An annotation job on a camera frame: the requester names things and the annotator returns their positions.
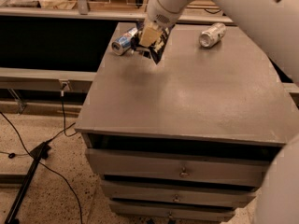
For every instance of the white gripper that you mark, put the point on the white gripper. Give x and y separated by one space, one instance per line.
161 16

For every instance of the blue chip bag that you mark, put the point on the blue chip bag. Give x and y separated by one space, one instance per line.
156 50

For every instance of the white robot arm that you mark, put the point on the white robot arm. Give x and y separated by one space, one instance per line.
274 26

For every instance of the blue redbull can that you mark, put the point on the blue redbull can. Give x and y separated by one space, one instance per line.
123 43

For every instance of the silver soda can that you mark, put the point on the silver soda can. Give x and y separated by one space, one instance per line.
212 35

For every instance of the grey drawer cabinet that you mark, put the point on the grey drawer cabinet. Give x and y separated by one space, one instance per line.
225 102

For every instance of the black metal stand leg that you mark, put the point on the black metal stand leg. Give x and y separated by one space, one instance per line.
38 153

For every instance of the middle grey drawer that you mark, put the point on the middle grey drawer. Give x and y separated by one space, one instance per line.
175 194

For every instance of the grey drawer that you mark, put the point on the grey drawer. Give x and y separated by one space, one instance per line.
171 211
175 194
177 167

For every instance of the top grey drawer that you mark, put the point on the top grey drawer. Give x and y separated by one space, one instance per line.
177 167

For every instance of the bottom grey drawer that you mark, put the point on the bottom grey drawer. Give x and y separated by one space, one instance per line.
171 211

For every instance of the grey metal shelf rail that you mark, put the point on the grey metal shelf rail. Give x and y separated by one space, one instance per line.
45 80

